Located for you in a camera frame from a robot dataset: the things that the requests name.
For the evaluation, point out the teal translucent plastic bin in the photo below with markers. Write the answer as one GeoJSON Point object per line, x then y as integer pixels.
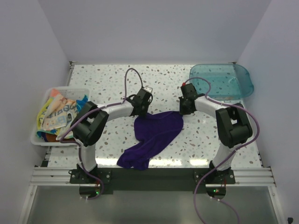
{"type": "Point", "coordinates": [228, 81]}

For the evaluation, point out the blue towel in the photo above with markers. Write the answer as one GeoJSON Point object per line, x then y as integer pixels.
{"type": "Point", "coordinates": [80, 104]}

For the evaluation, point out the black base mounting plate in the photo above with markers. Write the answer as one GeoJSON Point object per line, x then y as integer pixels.
{"type": "Point", "coordinates": [107, 180]}

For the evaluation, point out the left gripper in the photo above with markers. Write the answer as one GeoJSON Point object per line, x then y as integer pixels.
{"type": "Point", "coordinates": [144, 113]}

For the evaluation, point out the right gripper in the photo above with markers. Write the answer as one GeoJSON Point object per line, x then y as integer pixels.
{"type": "Point", "coordinates": [182, 111]}

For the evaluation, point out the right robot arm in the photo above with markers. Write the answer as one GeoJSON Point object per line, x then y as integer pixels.
{"type": "Point", "coordinates": [233, 127]}

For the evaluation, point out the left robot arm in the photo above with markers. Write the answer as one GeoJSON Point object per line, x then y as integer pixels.
{"type": "Point", "coordinates": [89, 124]}

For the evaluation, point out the purple towel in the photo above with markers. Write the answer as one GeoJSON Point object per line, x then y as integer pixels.
{"type": "Point", "coordinates": [154, 133]}

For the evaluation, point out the colourful printed towel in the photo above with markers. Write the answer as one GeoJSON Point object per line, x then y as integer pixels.
{"type": "Point", "coordinates": [55, 116]}

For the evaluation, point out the white plastic laundry basket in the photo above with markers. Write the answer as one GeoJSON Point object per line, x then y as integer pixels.
{"type": "Point", "coordinates": [67, 138]}

